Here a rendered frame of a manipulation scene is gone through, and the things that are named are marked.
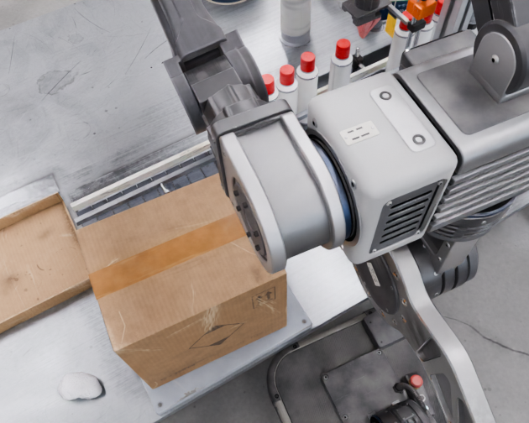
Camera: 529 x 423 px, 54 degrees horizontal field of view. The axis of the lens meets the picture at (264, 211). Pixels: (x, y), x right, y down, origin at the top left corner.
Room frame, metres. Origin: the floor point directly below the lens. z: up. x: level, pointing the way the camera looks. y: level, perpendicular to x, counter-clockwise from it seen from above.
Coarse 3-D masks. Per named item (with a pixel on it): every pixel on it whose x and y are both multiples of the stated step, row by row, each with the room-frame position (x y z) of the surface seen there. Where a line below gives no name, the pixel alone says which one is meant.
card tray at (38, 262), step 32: (0, 224) 0.65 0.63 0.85; (32, 224) 0.66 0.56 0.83; (64, 224) 0.65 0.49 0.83; (0, 256) 0.58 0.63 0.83; (32, 256) 0.57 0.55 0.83; (64, 256) 0.56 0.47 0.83; (0, 288) 0.49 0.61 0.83; (32, 288) 0.49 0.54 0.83; (64, 288) 0.48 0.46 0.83; (0, 320) 0.42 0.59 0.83
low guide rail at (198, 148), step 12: (384, 60) 1.04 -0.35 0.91; (360, 72) 1.00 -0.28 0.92; (372, 72) 1.02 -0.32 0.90; (204, 144) 0.80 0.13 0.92; (180, 156) 0.77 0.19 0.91; (156, 168) 0.74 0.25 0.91; (120, 180) 0.71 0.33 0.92; (132, 180) 0.71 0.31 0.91; (96, 192) 0.68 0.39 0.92; (108, 192) 0.68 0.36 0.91; (72, 204) 0.65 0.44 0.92; (84, 204) 0.66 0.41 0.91
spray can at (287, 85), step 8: (280, 72) 0.85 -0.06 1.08; (288, 72) 0.85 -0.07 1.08; (280, 80) 0.85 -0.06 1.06; (288, 80) 0.84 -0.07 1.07; (296, 80) 0.87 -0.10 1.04; (280, 88) 0.84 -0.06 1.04; (288, 88) 0.84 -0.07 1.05; (296, 88) 0.84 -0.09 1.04; (280, 96) 0.84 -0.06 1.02; (288, 96) 0.83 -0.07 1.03; (296, 96) 0.84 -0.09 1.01; (296, 104) 0.84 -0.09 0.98; (296, 112) 0.84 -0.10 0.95
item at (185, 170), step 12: (300, 120) 0.82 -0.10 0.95; (192, 168) 0.70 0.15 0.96; (156, 180) 0.67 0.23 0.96; (168, 180) 0.67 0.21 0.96; (132, 192) 0.64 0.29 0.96; (144, 192) 0.64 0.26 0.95; (108, 204) 0.62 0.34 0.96; (120, 204) 0.62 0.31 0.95; (84, 216) 0.59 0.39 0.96; (96, 216) 0.59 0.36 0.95
